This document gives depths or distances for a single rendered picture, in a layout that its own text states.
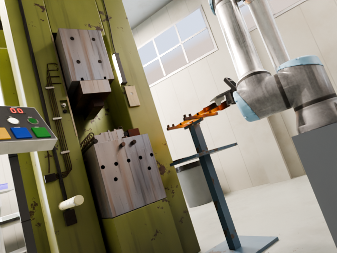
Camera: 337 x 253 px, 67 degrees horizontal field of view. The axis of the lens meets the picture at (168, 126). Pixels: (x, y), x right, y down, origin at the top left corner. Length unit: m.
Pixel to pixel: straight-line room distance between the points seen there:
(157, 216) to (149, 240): 0.14
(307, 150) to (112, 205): 1.07
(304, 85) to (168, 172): 1.26
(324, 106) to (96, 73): 1.40
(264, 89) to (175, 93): 3.98
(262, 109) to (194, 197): 3.23
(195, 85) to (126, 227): 3.57
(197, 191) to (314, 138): 3.28
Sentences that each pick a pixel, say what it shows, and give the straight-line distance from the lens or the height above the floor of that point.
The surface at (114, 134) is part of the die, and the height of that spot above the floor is 0.96.
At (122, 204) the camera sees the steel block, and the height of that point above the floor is 0.52.
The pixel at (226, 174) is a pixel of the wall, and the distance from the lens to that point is 4.58.
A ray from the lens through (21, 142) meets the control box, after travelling 1.38.
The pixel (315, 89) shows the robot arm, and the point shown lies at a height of 0.73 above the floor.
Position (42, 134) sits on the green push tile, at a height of 0.99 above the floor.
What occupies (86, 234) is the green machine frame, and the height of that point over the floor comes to 0.41.
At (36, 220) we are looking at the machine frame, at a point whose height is 0.58.
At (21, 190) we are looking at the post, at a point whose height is 0.75.
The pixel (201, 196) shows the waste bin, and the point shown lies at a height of 0.14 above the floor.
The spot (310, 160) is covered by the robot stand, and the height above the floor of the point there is 0.50.
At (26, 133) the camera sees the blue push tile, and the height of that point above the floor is 1.00.
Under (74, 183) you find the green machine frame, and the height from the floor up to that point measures 0.73.
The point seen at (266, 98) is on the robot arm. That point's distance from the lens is 1.05.
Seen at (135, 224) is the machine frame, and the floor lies 0.39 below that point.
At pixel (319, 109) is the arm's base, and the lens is 1.04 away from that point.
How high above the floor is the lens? 0.60
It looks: 10 degrees up
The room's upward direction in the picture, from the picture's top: 18 degrees counter-clockwise
